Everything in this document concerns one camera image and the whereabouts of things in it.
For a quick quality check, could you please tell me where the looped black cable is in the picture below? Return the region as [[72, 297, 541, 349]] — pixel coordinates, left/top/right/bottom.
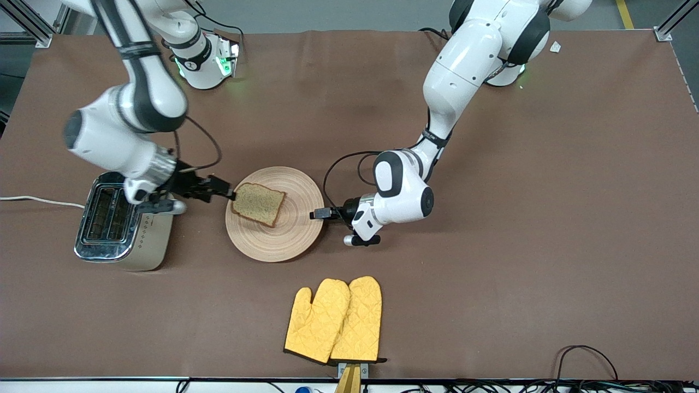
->
[[555, 345, 619, 382]]

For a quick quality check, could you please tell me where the tangle of black cables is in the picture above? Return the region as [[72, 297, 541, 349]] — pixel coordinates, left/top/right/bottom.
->
[[404, 379, 699, 393]]

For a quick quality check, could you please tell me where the aluminium frame profile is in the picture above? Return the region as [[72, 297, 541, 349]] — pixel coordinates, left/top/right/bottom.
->
[[0, 0, 55, 49], [654, 0, 699, 43]]

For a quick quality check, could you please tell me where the white toaster power cord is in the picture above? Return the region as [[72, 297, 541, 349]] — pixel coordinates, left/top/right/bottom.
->
[[0, 195, 86, 210]]

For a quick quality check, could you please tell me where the brown toast slice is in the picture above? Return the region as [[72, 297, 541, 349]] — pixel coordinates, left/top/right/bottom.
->
[[231, 183, 287, 228]]

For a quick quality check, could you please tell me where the round wooden plate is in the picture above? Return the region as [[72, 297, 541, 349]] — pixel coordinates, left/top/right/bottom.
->
[[225, 166, 325, 263]]

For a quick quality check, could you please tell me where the black right arm base cable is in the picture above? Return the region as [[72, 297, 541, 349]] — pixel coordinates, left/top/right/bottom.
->
[[186, 0, 245, 41]]

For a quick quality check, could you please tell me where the silver two-slot toaster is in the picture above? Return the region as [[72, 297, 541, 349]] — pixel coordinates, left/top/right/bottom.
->
[[74, 170, 176, 272]]

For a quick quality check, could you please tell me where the brown table cover sheet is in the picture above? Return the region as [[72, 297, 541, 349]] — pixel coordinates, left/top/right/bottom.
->
[[0, 28, 699, 381]]

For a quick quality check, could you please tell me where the yellow quilted oven mitt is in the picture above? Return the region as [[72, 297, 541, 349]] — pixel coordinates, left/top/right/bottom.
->
[[283, 278, 351, 365], [329, 276, 388, 364]]

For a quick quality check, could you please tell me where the small metal bracket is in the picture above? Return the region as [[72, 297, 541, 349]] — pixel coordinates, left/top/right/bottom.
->
[[337, 362, 370, 379]]

